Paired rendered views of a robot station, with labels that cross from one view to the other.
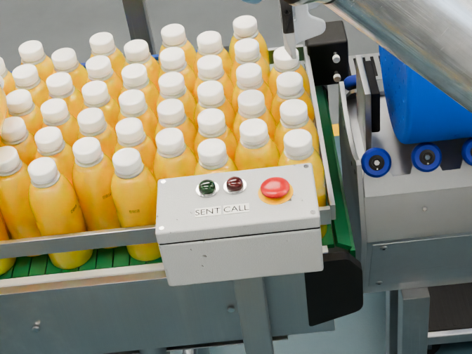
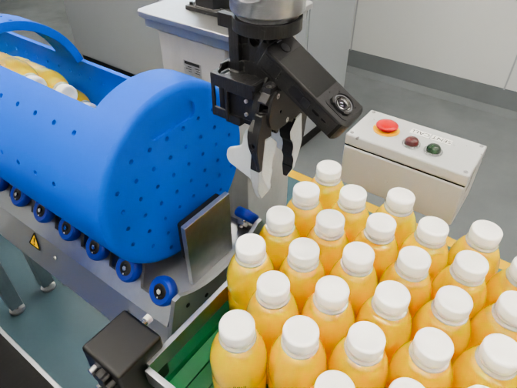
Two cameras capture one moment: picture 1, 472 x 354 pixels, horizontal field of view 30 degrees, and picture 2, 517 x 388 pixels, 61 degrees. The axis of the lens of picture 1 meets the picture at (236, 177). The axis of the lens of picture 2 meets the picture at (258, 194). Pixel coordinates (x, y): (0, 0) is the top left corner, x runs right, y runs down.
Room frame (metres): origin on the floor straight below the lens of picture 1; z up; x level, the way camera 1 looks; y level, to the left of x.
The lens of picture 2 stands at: (1.44, 0.11, 1.48)
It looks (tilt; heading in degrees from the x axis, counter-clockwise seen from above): 40 degrees down; 212
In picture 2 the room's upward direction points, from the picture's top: straight up
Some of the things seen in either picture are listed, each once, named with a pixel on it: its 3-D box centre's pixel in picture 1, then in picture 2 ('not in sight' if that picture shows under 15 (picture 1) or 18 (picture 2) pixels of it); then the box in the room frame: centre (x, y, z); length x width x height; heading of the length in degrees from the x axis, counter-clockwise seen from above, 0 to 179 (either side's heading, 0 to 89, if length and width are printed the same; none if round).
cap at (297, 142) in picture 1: (298, 142); (328, 171); (0.92, -0.09, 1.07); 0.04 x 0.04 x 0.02
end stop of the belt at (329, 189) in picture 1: (317, 124); (245, 270); (1.08, -0.14, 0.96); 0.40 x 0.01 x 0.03; 176
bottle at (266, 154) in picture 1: (259, 178); (345, 239); (0.96, -0.03, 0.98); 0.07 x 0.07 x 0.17
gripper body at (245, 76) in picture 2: not in sight; (261, 69); (1.06, -0.13, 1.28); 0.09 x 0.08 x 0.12; 86
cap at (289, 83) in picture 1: (289, 83); (280, 219); (1.05, -0.10, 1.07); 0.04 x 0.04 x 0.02
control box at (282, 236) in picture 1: (239, 224); (408, 163); (0.80, 0.00, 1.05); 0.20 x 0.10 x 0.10; 86
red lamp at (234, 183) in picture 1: (234, 183); (411, 141); (0.82, 0.00, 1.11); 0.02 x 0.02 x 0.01
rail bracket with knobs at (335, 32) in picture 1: (326, 57); (131, 360); (1.28, -0.19, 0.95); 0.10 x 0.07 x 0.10; 176
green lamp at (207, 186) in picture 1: (206, 186); (433, 148); (0.82, 0.04, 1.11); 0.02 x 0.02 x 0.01
